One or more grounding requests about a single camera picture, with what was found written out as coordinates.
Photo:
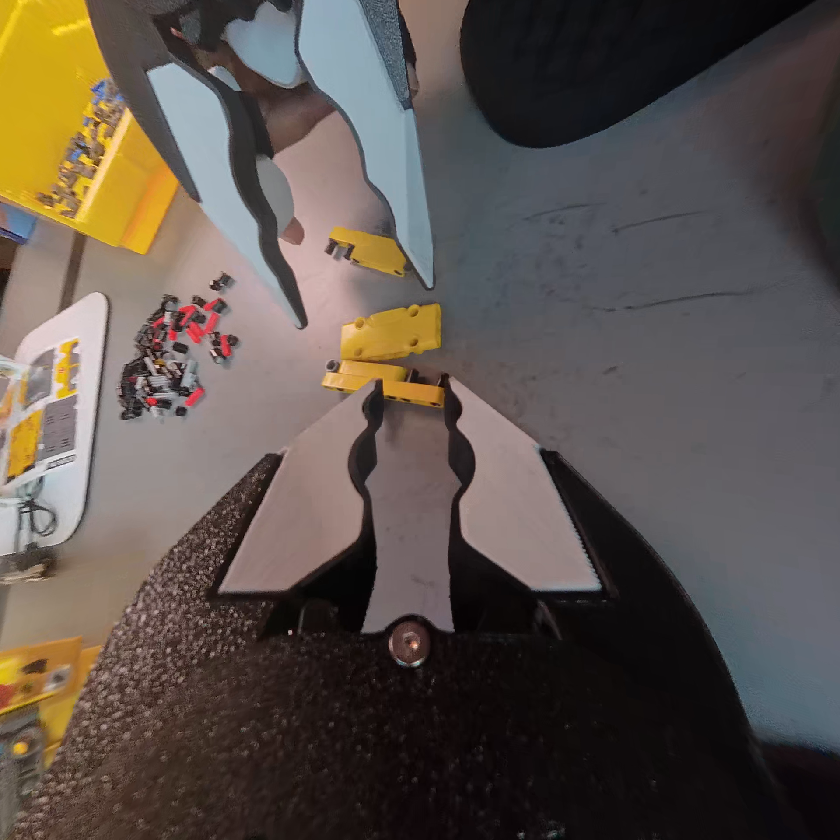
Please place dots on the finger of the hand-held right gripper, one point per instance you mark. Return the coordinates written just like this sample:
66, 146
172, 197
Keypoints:
367, 85
203, 144

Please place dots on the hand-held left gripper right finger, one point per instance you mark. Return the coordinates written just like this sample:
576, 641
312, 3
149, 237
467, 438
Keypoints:
525, 518

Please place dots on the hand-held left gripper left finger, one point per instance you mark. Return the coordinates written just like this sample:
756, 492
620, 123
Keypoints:
295, 525

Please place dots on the yellow lego beam assembly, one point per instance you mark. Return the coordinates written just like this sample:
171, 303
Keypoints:
348, 382
374, 253

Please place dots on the yellow lego panel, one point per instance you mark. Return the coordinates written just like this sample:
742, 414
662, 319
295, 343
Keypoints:
394, 331

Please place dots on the dark lego pieces heap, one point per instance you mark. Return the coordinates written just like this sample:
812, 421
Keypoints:
85, 157

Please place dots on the pile of small lego parts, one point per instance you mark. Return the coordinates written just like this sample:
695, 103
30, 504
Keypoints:
164, 374

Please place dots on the printed lego leaflet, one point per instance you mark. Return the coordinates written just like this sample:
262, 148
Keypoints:
39, 420

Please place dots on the person's right hand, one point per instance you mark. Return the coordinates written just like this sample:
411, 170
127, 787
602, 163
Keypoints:
295, 121

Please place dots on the yellow plastic bin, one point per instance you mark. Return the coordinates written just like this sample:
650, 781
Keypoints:
39, 98

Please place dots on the blue plastic bin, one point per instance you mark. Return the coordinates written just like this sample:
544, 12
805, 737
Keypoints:
13, 223

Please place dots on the black padded wrist rest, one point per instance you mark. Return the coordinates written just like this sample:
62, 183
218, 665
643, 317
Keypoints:
590, 65

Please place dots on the white board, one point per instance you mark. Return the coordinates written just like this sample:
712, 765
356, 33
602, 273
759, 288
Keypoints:
92, 394

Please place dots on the person's green hoodie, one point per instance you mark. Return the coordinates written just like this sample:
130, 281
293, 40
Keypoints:
830, 190

